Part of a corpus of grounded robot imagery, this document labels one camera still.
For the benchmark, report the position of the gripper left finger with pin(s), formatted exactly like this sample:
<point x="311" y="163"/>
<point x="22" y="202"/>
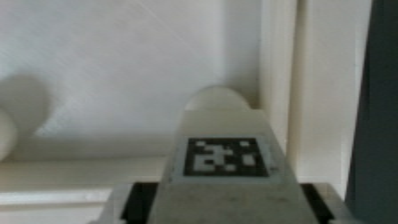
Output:
<point x="128" y="204"/>

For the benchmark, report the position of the white square tabletop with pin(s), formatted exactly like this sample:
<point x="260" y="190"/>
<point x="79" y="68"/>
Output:
<point x="105" y="62"/>

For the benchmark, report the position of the white leg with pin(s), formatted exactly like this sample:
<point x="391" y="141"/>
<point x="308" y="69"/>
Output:
<point x="228" y="183"/>

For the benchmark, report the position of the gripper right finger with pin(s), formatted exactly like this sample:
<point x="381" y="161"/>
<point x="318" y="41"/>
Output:
<point x="327" y="205"/>

